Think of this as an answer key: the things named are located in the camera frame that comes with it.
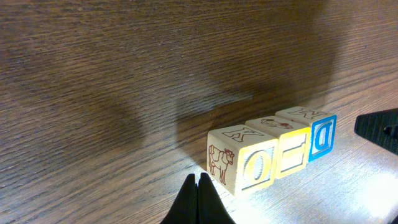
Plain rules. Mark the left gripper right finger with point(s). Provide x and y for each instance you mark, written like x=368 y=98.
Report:
x=210 y=209

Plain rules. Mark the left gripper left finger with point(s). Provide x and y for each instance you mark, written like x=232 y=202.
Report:
x=184 y=207

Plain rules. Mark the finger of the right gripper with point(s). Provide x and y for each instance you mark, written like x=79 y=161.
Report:
x=379 y=128

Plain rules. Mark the yellow O wooden block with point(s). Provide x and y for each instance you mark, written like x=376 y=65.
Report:
x=241 y=159

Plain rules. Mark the blue D wooden block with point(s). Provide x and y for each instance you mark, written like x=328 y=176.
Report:
x=322 y=128

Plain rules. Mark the yellow blue wooden block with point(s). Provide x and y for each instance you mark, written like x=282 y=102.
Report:
x=294 y=139

